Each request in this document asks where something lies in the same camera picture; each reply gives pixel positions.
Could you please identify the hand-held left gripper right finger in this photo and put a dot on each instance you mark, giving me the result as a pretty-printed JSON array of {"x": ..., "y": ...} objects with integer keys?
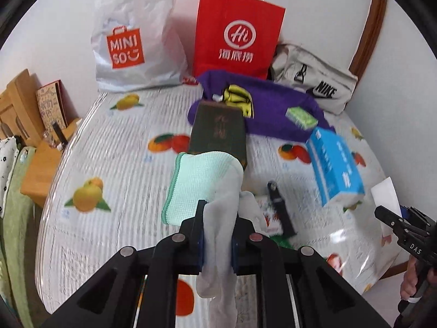
[{"x": 244, "y": 246}]

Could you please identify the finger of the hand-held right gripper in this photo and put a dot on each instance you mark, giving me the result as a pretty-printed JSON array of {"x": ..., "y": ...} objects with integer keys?
[
  {"x": 408, "y": 211},
  {"x": 389, "y": 215}
]

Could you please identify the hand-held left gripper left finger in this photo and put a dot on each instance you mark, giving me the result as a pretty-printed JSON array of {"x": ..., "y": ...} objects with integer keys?
[{"x": 191, "y": 242}]

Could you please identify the white paper piece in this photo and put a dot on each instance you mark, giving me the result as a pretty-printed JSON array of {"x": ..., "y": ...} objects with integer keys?
[{"x": 384, "y": 193}]

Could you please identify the white sock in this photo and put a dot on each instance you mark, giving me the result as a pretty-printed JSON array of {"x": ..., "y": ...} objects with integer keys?
[
  {"x": 251, "y": 208},
  {"x": 220, "y": 225}
]

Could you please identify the black tube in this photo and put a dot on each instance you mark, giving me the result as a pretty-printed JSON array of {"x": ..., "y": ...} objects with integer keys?
[{"x": 281, "y": 208}]

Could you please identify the mint green cloth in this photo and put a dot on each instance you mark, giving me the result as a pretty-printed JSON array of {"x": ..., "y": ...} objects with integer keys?
[{"x": 191, "y": 184}]

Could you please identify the green tissue packet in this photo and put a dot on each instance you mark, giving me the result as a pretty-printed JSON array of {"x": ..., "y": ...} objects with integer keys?
[{"x": 302, "y": 118}]

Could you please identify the white face mask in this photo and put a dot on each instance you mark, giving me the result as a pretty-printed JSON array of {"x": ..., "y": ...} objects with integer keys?
[{"x": 217, "y": 98}]

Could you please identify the yellow mesh pouch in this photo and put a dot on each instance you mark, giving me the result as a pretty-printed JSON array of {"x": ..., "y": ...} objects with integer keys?
[{"x": 239, "y": 97}]

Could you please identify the purple fabric storage bin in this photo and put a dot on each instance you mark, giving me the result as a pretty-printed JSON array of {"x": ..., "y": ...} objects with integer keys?
[{"x": 273, "y": 95}]

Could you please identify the person's right hand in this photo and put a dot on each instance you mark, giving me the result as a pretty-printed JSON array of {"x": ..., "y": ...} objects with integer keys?
[{"x": 408, "y": 280}]

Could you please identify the blue tissue pack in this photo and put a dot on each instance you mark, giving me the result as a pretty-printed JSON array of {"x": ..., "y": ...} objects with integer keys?
[{"x": 334, "y": 164}]

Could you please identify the dark tea tin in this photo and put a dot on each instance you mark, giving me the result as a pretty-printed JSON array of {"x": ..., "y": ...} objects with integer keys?
[{"x": 218, "y": 129}]

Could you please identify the small red white packet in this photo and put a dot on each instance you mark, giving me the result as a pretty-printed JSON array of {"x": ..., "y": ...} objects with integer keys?
[{"x": 190, "y": 80}]

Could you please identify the wooden nightstand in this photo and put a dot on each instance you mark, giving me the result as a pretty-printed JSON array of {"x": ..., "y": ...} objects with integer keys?
[{"x": 39, "y": 167}]

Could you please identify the green blanket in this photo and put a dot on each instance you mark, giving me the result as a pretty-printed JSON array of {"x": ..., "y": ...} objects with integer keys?
[{"x": 17, "y": 232}]

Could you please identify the grey waist bag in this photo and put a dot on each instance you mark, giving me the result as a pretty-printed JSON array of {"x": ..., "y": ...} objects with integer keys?
[{"x": 290, "y": 58}]

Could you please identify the brown notebook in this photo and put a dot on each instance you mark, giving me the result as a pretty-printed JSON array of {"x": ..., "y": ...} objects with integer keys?
[{"x": 51, "y": 104}]

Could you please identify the floral print pillow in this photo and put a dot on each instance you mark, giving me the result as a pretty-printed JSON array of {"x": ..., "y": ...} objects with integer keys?
[{"x": 6, "y": 164}]

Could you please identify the red paper bag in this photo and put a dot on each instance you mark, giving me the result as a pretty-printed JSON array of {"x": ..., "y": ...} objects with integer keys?
[{"x": 218, "y": 24}]

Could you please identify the wooden bed headboard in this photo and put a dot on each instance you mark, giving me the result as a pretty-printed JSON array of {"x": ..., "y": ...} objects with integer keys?
[{"x": 20, "y": 95}]

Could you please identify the white plastic shopping bag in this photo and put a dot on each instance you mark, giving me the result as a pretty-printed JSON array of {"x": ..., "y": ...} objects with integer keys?
[{"x": 136, "y": 13}]

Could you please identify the brown wooden door frame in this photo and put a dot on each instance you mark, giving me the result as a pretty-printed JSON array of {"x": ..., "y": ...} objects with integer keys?
[{"x": 370, "y": 24}]

